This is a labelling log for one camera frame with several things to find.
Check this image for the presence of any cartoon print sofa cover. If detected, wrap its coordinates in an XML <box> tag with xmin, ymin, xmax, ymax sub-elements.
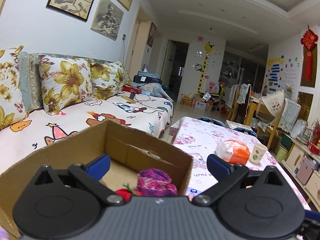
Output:
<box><xmin>1</xmin><ymin>92</ymin><xmax>174</xmax><ymax>172</ymax></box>

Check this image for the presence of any green waste bin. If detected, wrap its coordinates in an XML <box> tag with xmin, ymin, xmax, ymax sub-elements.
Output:
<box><xmin>276</xmin><ymin>144</ymin><xmax>289</xmax><ymax>163</ymax></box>

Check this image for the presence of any white paper cup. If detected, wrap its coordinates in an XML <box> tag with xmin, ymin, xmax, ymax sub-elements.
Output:
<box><xmin>249</xmin><ymin>143</ymin><xmax>268</xmax><ymax>164</ymax></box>

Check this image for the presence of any purple pink knitted ball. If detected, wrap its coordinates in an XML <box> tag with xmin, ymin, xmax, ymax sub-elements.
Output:
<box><xmin>137</xmin><ymin>168</ymin><xmax>177</xmax><ymax>197</ymax></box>

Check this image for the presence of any giraffe height wall sticker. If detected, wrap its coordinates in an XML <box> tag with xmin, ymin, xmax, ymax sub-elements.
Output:
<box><xmin>196</xmin><ymin>42</ymin><xmax>214</xmax><ymax>95</ymax></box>

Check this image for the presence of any cream tv cabinet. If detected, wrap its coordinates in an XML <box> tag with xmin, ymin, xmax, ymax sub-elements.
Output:
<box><xmin>281</xmin><ymin>138</ymin><xmax>319</xmax><ymax>211</ymax></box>

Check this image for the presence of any yellow flower cushion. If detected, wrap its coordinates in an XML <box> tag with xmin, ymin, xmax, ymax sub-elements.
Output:
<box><xmin>38</xmin><ymin>54</ymin><xmax>93</xmax><ymax>115</ymax></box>
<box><xmin>91</xmin><ymin>62</ymin><xmax>131</xmax><ymax>100</ymax></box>
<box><xmin>0</xmin><ymin>45</ymin><xmax>27</xmax><ymax>129</ymax></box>

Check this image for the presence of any cardboard box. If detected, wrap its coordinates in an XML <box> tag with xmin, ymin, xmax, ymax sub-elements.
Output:
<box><xmin>1</xmin><ymin>121</ymin><xmax>193</xmax><ymax>239</ymax></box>

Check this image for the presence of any orange white snack bag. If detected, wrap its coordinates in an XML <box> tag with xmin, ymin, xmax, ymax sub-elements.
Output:
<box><xmin>215</xmin><ymin>139</ymin><xmax>251</xmax><ymax>165</ymax></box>

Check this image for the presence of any red strawberry plush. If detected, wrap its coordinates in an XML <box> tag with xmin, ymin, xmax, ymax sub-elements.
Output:
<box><xmin>115</xmin><ymin>184</ymin><xmax>141</xmax><ymax>203</ymax></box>

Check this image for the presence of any grey portrait poster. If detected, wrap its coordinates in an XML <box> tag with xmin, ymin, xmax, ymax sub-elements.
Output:
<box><xmin>91</xmin><ymin>0</ymin><xmax>124</xmax><ymax>41</ymax></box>

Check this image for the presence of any wooden dining chair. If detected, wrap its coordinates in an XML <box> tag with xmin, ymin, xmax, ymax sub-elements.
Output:
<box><xmin>256</xmin><ymin>90</ymin><xmax>301</xmax><ymax>149</ymax></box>

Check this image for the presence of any red chinese knot decoration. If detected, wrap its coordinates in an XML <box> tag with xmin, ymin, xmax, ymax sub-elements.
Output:
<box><xmin>300</xmin><ymin>25</ymin><xmax>318</xmax><ymax>81</ymax></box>

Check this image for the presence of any red box on sofa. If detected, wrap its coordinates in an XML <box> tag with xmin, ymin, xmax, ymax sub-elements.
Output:
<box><xmin>122</xmin><ymin>85</ymin><xmax>142</xmax><ymax>94</ymax></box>

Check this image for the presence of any pink bear tablecloth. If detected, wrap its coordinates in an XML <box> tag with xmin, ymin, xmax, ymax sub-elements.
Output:
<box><xmin>169</xmin><ymin>116</ymin><xmax>312</xmax><ymax>212</ymax></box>

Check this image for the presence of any grey blue bolster cushion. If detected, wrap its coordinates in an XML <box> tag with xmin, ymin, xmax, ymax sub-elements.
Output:
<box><xmin>18</xmin><ymin>51</ymin><xmax>43</xmax><ymax>113</ymax></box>

